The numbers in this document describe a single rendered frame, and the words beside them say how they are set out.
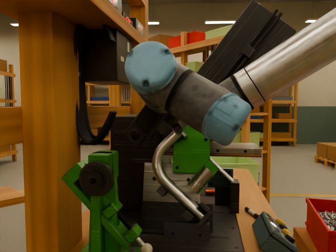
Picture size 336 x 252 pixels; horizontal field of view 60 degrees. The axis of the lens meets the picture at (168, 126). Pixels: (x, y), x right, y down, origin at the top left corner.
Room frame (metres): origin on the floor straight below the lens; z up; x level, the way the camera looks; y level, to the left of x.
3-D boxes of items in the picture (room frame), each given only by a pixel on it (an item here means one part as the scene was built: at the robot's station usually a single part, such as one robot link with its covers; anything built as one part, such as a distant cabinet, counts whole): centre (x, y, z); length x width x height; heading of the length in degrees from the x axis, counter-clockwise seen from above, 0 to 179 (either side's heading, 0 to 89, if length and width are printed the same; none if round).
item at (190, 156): (0.94, -0.08, 1.17); 0.13 x 0.12 x 0.20; 172
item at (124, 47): (0.95, 0.19, 1.42); 0.17 x 0.12 x 0.15; 172
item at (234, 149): (1.09, -0.14, 1.11); 0.39 x 0.16 x 0.03; 82
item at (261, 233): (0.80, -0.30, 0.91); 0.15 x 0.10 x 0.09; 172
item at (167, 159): (1.15, 0.09, 1.07); 0.30 x 0.18 x 0.34; 172
